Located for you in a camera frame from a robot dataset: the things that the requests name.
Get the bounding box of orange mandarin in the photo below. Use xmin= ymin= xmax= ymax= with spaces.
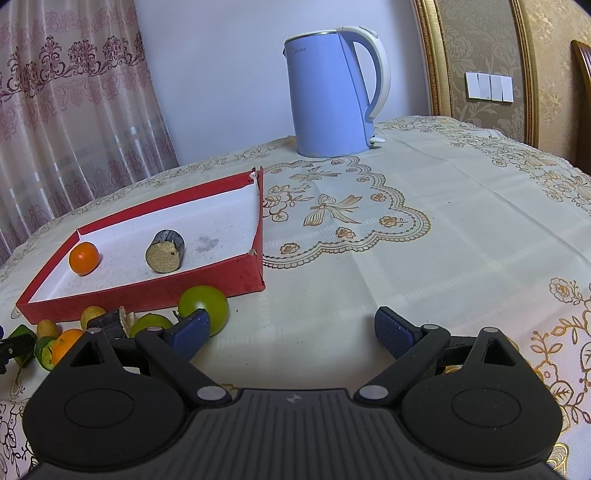
xmin=68 ymin=242 xmax=101 ymax=276
xmin=52 ymin=329 xmax=84 ymax=365

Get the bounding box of yellow-brown longan fruit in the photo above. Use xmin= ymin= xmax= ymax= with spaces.
xmin=79 ymin=306 xmax=107 ymax=330
xmin=36 ymin=319 xmax=61 ymax=339

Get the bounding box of dark sugarcane piece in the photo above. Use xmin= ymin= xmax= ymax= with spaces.
xmin=87 ymin=307 xmax=127 ymax=340
xmin=145 ymin=229 xmax=185 ymax=274

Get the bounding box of white wall switch panel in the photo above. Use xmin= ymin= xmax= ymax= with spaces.
xmin=465 ymin=72 xmax=514 ymax=103

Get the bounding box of red cardboard tray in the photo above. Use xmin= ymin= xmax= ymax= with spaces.
xmin=16 ymin=168 xmax=266 ymax=324

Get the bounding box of green tomato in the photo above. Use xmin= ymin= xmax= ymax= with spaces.
xmin=177 ymin=285 xmax=229 ymax=336
xmin=129 ymin=313 xmax=173 ymax=338

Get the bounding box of wooden chair back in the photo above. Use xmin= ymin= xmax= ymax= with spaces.
xmin=571 ymin=40 xmax=591 ymax=174

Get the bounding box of gold wall moulding frame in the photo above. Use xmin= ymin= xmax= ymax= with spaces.
xmin=414 ymin=0 xmax=539 ymax=147

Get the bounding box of blue electric kettle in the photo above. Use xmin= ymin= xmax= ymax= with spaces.
xmin=283 ymin=26 xmax=391 ymax=158

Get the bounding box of green cucumber piece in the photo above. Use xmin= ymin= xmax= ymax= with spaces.
xmin=9 ymin=324 xmax=37 ymax=367
xmin=34 ymin=336 xmax=56 ymax=371

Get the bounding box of floral pink curtain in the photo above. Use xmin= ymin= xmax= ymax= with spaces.
xmin=1 ymin=1 xmax=177 ymax=258

